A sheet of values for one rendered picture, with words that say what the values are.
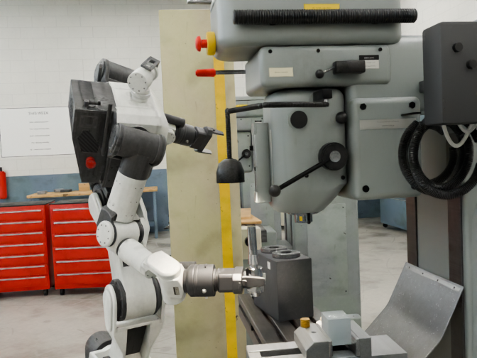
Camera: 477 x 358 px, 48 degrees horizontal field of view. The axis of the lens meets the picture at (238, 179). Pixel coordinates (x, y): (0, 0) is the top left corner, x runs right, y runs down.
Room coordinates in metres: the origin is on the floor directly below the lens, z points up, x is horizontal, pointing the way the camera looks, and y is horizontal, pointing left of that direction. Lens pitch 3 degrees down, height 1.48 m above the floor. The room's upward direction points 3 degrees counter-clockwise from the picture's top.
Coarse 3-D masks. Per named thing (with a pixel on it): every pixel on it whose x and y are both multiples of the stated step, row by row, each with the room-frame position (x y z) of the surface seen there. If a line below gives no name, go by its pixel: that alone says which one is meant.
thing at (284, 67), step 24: (264, 48) 1.31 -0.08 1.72; (288, 48) 1.32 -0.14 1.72; (312, 48) 1.33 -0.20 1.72; (336, 48) 1.34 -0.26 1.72; (360, 48) 1.34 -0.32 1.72; (384, 48) 1.35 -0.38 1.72; (264, 72) 1.31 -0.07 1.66; (288, 72) 1.32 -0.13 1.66; (312, 72) 1.33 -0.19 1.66; (384, 72) 1.35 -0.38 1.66; (264, 96) 1.53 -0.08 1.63
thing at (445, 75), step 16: (432, 32) 1.14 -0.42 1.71; (448, 32) 1.11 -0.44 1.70; (464, 32) 1.12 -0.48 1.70; (432, 48) 1.14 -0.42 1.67; (448, 48) 1.11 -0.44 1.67; (464, 48) 1.12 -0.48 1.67; (432, 64) 1.14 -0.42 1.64; (448, 64) 1.11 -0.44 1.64; (464, 64) 1.12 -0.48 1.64; (432, 80) 1.14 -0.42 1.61; (448, 80) 1.11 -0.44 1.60; (464, 80) 1.12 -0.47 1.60; (432, 96) 1.14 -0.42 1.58; (448, 96) 1.11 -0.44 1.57; (464, 96) 1.12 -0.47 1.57; (432, 112) 1.15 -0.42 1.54; (448, 112) 1.11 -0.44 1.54; (464, 112) 1.12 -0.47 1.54
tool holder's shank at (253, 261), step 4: (248, 228) 1.45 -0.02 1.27; (252, 228) 1.44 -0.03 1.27; (248, 232) 1.45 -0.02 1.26; (252, 232) 1.44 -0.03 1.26; (248, 236) 1.45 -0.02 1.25; (252, 236) 1.44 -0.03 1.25; (248, 240) 1.45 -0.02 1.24; (252, 240) 1.44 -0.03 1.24; (256, 240) 1.45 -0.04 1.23; (248, 244) 1.45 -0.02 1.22; (252, 244) 1.44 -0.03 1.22; (256, 244) 1.45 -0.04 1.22; (248, 248) 1.45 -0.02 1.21; (252, 248) 1.44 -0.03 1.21; (256, 248) 1.45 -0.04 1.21; (248, 252) 1.45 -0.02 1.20; (252, 252) 1.44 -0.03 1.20; (256, 252) 1.45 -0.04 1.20; (248, 256) 1.45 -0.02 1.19; (252, 256) 1.44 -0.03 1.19; (256, 256) 1.45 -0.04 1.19; (248, 260) 1.45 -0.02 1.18; (252, 260) 1.44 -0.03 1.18; (256, 260) 1.44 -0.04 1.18; (252, 264) 1.44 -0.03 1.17; (256, 264) 1.45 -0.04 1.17
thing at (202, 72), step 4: (212, 68) 1.51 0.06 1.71; (196, 72) 1.50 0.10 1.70; (200, 72) 1.50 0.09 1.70; (204, 72) 1.50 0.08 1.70; (208, 72) 1.50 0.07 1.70; (212, 72) 1.50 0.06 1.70; (216, 72) 1.51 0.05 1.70; (220, 72) 1.51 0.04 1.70; (224, 72) 1.51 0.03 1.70; (228, 72) 1.51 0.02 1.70; (232, 72) 1.51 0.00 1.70; (236, 72) 1.52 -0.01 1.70; (240, 72) 1.52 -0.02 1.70; (244, 72) 1.52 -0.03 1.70; (200, 76) 1.50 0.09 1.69; (204, 76) 1.50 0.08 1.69; (208, 76) 1.51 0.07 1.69; (212, 76) 1.51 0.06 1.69
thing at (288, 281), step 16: (272, 256) 1.69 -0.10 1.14; (288, 256) 1.65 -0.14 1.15; (304, 256) 1.67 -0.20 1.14; (272, 272) 1.65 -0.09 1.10; (288, 272) 1.63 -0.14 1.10; (304, 272) 1.65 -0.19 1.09; (272, 288) 1.66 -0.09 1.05; (288, 288) 1.63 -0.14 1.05; (304, 288) 1.64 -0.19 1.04; (256, 304) 1.79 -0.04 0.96; (272, 304) 1.66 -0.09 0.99; (288, 304) 1.63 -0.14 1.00; (304, 304) 1.64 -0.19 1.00
